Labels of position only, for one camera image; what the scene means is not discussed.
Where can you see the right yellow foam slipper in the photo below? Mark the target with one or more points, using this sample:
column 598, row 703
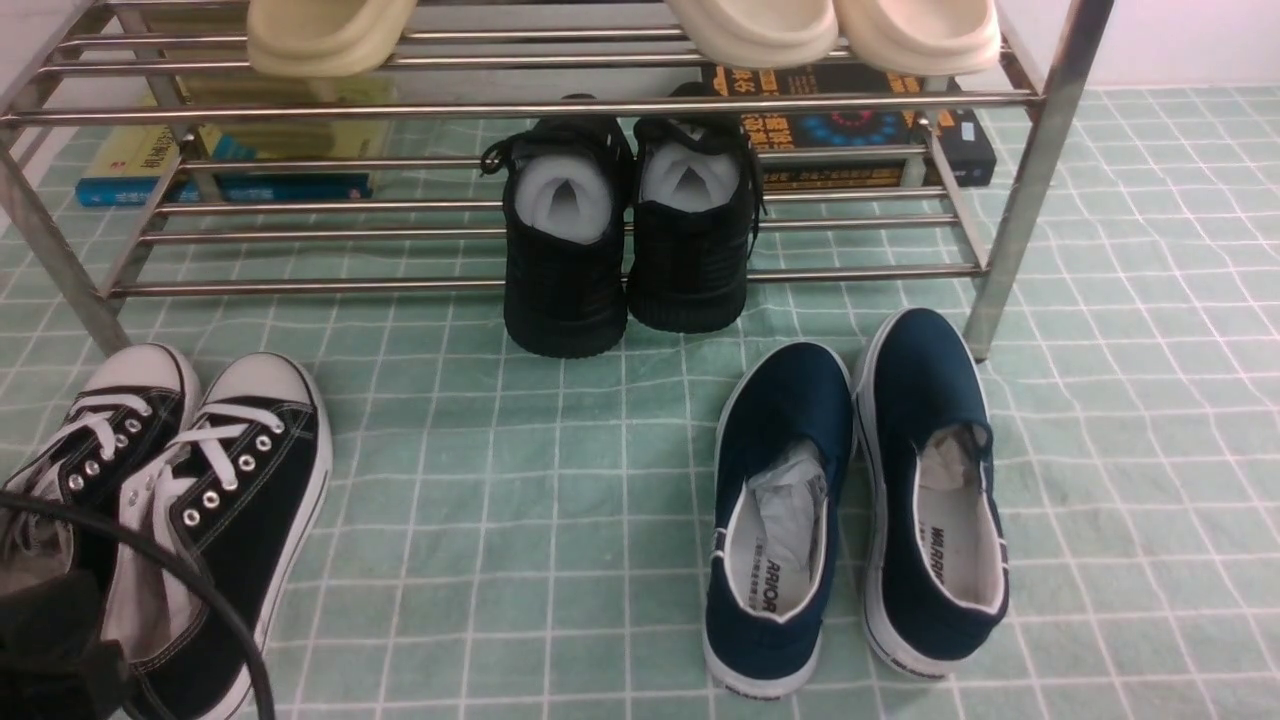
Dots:
column 324, row 39

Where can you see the black canvas sneaker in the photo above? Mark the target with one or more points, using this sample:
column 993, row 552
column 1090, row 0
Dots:
column 232, row 497
column 125, row 415

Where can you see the blue and yellow book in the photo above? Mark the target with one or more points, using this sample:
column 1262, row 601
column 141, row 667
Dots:
column 127, row 168

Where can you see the navy slip-on shoe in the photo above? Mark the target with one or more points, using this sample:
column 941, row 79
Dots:
column 936, row 579
column 784, row 444

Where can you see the silver metal shoe rack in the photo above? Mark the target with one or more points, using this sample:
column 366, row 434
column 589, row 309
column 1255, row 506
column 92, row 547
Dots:
column 108, row 69

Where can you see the black and orange book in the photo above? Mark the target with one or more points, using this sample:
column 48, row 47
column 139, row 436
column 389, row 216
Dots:
column 850, row 130

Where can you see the right all-black shoe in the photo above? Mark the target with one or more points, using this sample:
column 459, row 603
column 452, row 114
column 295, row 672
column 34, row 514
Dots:
column 698, row 200

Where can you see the cream foam slipper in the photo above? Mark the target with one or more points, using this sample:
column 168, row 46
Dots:
column 922, row 38
column 755, row 35

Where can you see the left all-black shoe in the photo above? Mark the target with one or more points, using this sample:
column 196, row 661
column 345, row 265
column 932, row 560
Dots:
column 568, row 187

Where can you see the right cream foam slipper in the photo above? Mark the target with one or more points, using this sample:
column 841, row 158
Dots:
column 922, row 38

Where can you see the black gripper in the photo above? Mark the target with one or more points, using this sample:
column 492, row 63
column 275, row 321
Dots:
column 54, row 662

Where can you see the right navy slip-on shoe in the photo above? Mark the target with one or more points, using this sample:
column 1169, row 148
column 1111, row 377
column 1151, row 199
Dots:
column 936, row 579

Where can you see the left navy slip-on shoe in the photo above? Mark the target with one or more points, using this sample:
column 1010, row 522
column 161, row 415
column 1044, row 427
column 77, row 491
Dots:
column 784, row 444

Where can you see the green checkered floor cloth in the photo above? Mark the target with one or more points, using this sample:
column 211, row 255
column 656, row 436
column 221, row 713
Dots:
column 509, row 537

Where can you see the left cream foam slipper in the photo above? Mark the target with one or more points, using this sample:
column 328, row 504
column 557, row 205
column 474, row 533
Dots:
column 755, row 35

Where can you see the all-black shoe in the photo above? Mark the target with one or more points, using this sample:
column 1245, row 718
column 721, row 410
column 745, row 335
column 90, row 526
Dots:
column 698, row 200
column 568, row 187

